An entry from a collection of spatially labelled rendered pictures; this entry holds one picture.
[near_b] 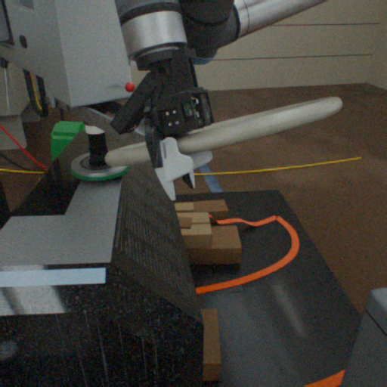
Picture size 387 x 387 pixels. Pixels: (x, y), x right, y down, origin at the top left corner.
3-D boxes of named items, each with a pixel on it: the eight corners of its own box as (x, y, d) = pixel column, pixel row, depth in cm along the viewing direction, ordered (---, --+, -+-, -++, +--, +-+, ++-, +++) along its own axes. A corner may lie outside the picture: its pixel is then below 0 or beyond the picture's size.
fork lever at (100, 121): (44, 106, 140) (41, 92, 137) (91, 97, 150) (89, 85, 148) (134, 158, 91) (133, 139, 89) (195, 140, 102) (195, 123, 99)
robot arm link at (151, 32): (108, 29, 51) (143, 36, 59) (117, 64, 52) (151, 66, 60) (162, 6, 47) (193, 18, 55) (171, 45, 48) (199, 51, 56)
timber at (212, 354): (219, 381, 157) (221, 363, 151) (192, 381, 157) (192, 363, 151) (216, 325, 183) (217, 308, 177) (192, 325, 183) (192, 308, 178)
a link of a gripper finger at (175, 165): (192, 196, 51) (185, 131, 51) (156, 201, 53) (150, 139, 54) (202, 196, 53) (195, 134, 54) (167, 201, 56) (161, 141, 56)
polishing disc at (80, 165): (75, 155, 146) (74, 152, 145) (128, 152, 148) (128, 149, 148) (67, 178, 127) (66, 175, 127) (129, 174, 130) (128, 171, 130)
